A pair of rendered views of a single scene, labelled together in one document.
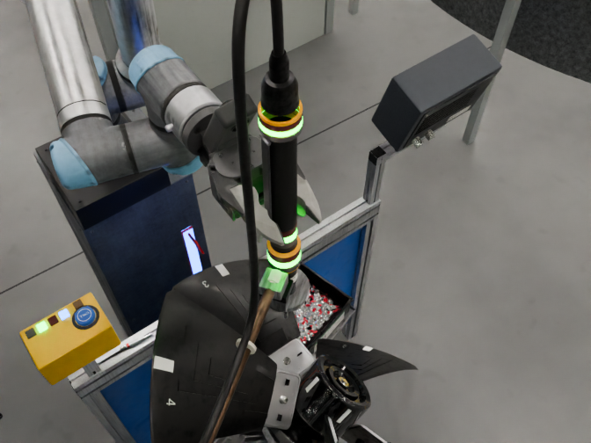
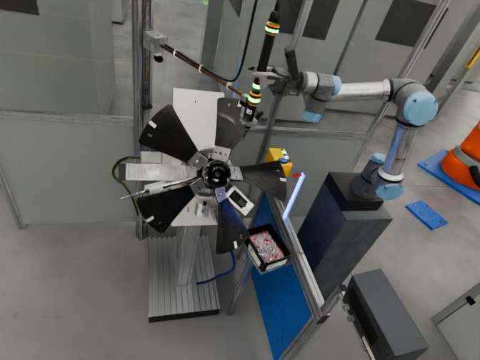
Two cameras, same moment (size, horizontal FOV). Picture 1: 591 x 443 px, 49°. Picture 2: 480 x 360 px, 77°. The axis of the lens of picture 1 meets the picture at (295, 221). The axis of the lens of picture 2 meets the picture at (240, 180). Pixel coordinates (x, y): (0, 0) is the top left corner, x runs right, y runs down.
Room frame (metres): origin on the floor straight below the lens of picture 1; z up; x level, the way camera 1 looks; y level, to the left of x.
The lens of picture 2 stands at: (0.73, -1.03, 2.05)
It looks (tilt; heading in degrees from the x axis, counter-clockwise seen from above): 40 degrees down; 104
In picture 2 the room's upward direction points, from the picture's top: 15 degrees clockwise
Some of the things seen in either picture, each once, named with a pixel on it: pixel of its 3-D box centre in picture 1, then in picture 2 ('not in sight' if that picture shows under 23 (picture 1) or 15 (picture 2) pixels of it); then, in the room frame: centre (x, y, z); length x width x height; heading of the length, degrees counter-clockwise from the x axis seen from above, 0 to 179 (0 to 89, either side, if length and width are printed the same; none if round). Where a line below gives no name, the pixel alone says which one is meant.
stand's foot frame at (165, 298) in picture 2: not in sight; (181, 273); (0.21, 0.10, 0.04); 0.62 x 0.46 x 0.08; 126
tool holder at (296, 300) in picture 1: (282, 279); (248, 110); (0.43, 0.02, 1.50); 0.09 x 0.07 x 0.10; 161
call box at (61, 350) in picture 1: (72, 339); (278, 163); (0.56, 0.47, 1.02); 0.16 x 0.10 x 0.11; 126
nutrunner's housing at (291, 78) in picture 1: (282, 206); (261, 72); (0.44, 0.01, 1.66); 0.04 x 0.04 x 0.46
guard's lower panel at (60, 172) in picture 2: not in sight; (200, 178); (0.02, 0.60, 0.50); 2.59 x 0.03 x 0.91; 36
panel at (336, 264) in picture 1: (247, 347); (271, 274); (0.79, 0.14, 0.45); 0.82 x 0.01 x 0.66; 126
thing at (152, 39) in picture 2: not in sight; (154, 41); (-0.15, 0.22, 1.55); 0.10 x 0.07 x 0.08; 161
